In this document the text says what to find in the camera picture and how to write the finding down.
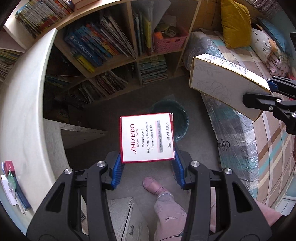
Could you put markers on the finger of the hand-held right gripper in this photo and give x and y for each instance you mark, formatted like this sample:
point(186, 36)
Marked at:
point(256, 99)
point(272, 86)

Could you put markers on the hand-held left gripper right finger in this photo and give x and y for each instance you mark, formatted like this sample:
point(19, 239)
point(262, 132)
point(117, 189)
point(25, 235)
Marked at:
point(178, 172)

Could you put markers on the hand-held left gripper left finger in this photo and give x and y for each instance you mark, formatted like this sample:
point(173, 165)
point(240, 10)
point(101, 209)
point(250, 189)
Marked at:
point(116, 172)

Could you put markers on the cream gold-edged carton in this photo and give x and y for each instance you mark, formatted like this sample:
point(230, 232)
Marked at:
point(219, 81)

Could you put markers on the white red-edged carton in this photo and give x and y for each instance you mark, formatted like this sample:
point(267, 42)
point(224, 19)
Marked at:
point(145, 139)

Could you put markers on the dark teal waste bin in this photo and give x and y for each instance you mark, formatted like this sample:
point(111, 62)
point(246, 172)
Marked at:
point(180, 125)

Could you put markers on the dark blue box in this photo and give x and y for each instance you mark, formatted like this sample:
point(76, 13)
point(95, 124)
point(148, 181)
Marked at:
point(23, 198)

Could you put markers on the pink floral cushion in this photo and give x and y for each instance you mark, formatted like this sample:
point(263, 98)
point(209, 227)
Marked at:
point(277, 64)

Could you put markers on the pink slipper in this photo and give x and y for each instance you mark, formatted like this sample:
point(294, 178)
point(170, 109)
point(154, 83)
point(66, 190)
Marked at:
point(152, 185)

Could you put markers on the person's leg in pink pants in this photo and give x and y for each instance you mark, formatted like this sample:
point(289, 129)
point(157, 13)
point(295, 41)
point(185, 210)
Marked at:
point(268, 215)
point(171, 215)

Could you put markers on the white cat cushion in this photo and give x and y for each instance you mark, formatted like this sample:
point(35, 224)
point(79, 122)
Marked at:
point(261, 44)

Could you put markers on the bed with patterned cover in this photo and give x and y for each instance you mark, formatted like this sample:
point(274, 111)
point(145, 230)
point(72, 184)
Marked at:
point(245, 148)

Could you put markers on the blue pillow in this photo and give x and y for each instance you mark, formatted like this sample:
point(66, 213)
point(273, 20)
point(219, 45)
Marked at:
point(275, 32)

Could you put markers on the grey swirl-patterned pillow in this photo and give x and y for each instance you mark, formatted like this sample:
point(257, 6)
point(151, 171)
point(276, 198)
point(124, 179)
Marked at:
point(203, 51)

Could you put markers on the yellow pillow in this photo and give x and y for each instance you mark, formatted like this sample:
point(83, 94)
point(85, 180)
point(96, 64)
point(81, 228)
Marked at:
point(235, 23)

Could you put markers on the row of dark slanted magazines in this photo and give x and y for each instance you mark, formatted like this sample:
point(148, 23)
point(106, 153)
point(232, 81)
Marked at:
point(101, 85)

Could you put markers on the pink plastic basket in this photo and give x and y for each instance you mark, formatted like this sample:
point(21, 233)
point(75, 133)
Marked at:
point(170, 44)

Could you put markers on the stack of pale magazines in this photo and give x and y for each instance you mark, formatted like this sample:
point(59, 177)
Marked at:
point(152, 69)

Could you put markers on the clear bag with green contents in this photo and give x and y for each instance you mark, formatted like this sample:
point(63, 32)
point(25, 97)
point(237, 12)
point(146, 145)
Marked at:
point(11, 183)

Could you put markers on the small dark red box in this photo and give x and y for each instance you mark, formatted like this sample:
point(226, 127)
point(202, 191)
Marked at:
point(9, 167)

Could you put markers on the white paper sheet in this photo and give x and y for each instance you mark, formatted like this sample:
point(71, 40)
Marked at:
point(7, 194)

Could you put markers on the row of thin upright books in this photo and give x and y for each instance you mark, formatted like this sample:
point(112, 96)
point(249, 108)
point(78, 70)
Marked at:
point(144, 32)

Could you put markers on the row of blue-spined books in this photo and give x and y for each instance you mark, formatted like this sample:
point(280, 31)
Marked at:
point(92, 44)

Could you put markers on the wooden bookshelf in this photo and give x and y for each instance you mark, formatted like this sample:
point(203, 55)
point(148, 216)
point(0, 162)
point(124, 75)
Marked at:
point(134, 34)

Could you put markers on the row of thin green-spined books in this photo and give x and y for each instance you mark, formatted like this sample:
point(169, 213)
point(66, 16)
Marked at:
point(8, 63)

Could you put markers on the row of colourful comic books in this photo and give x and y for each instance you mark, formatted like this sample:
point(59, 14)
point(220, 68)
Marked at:
point(44, 14)

